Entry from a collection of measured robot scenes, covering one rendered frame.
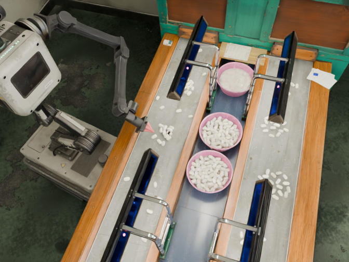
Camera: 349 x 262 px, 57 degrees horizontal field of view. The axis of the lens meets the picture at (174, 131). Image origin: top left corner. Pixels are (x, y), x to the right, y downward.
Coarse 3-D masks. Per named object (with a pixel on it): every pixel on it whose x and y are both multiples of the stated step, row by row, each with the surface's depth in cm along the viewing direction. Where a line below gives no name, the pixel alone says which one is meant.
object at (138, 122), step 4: (136, 116) 186; (144, 116) 191; (136, 120) 186; (140, 120) 187; (144, 120) 188; (132, 124) 187; (136, 124) 187; (140, 124) 187; (140, 128) 185; (136, 132) 189
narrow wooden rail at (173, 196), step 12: (204, 96) 212; (204, 108) 207; (192, 132) 198; (192, 144) 194; (180, 156) 190; (180, 168) 186; (180, 180) 183; (168, 192) 180; (180, 192) 188; (156, 228) 170; (156, 252) 164
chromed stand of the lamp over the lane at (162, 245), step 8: (136, 192) 143; (152, 200) 141; (160, 200) 141; (168, 208) 145; (168, 216) 152; (120, 224) 136; (168, 224) 162; (128, 232) 135; (136, 232) 134; (144, 232) 134; (160, 232) 149; (168, 232) 173; (152, 240) 134; (160, 240) 147; (168, 240) 171; (160, 248) 151; (160, 256) 167
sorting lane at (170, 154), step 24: (168, 72) 227; (192, 72) 226; (192, 96) 215; (168, 120) 207; (192, 120) 206; (144, 144) 199; (168, 144) 198; (168, 168) 189; (120, 192) 184; (144, 216) 176; (96, 240) 171
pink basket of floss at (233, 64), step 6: (222, 66) 223; (228, 66) 226; (234, 66) 226; (246, 66) 223; (222, 72) 226; (252, 72) 220; (222, 90) 222; (228, 90) 212; (246, 90) 212; (234, 96) 220
